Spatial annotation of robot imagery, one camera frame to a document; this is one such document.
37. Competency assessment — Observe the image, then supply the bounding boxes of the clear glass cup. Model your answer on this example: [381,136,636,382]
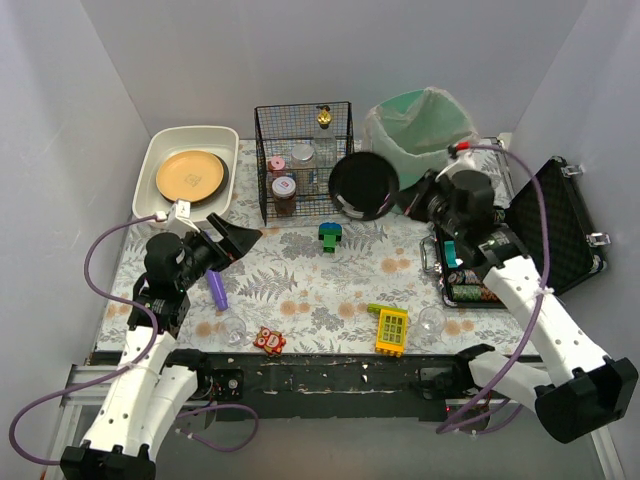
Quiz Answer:
[219,316,246,347]
[418,307,447,337]

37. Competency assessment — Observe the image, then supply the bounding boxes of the green trash bin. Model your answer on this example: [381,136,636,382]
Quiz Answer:
[372,88,476,216]

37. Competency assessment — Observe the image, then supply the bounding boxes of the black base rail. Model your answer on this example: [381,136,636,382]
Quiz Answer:
[168,350,474,422]

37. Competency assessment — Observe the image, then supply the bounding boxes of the black poker chip case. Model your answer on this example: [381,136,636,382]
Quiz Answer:
[434,156,606,308]

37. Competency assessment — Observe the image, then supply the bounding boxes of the yellow green toy window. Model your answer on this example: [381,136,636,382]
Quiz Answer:
[367,304,409,357]

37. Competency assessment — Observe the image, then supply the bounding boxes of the clear glass bottle gold cap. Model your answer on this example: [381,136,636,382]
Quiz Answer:
[313,104,337,193]

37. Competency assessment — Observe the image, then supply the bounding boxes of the teal block in case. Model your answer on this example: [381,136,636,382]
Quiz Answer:
[444,240,463,269]

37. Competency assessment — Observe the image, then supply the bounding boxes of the purple toy piece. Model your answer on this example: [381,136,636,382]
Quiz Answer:
[205,270,229,311]

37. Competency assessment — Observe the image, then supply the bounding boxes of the right clear glass cup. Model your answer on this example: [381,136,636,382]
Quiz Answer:
[418,307,447,337]

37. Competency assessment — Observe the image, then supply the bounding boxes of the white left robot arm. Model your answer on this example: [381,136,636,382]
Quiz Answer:
[60,214,262,479]

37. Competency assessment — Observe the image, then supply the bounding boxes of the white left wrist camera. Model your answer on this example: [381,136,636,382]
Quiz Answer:
[152,199,198,236]

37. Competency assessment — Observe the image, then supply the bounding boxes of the clear plastic bin liner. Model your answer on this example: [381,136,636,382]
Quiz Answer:
[361,86,482,174]

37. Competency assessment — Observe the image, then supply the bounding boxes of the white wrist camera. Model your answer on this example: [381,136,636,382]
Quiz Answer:
[152,199,198,236]
[444,141,479,176]

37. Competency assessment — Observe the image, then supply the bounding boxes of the silver lid pepper jar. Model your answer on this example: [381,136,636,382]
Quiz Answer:
[291,143,316,194]

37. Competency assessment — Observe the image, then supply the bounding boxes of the pink lid toothpick jar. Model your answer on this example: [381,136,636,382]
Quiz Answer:
[267,156,287,178]

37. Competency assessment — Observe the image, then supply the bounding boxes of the white rectangular basin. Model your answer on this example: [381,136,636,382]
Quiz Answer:
[132,125,239,227]

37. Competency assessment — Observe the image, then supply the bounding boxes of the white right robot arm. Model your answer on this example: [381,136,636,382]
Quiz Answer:
[394,170,639,443]

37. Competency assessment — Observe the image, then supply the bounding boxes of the green blue toy block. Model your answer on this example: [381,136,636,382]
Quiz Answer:
[318,222,343,253]

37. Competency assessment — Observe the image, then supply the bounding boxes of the silver case handle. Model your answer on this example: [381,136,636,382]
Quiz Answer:
[419,234,441,275]

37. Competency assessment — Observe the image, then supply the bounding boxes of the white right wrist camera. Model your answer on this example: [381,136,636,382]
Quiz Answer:
[444,141,479,176]

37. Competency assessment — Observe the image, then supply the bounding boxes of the blue ceramic plate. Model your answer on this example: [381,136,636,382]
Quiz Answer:
[162,154,230,208]

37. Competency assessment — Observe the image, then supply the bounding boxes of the red owl toy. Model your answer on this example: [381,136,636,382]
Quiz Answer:
[253,326,286,356]

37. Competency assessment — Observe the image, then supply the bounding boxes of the blue orange chip stack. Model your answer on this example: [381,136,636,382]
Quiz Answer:
[448,269,482,285]

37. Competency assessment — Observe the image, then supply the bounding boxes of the black wire basket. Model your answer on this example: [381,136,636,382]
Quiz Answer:
[254,101,354,225]

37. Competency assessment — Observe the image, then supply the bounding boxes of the small black plate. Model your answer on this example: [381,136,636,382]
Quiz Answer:
[328,151,400,221]

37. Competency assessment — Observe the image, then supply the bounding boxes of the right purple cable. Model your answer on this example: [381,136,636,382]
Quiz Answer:
[435,144,554,435]

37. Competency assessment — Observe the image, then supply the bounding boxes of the purple cable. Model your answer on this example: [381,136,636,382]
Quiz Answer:
[435,144,554,435]
[8,213,260,464]

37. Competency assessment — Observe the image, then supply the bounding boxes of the yellow plate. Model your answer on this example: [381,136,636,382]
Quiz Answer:
[155,149,226,205]

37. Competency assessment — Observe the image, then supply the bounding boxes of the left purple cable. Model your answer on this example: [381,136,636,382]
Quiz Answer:
[8,213,260,464]

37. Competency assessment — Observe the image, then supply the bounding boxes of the left clear glass cup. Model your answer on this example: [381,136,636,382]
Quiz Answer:
[219,316,246,347]

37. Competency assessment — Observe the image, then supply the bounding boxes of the brown sauce jar white lid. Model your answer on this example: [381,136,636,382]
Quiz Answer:
[271,176,296,216]

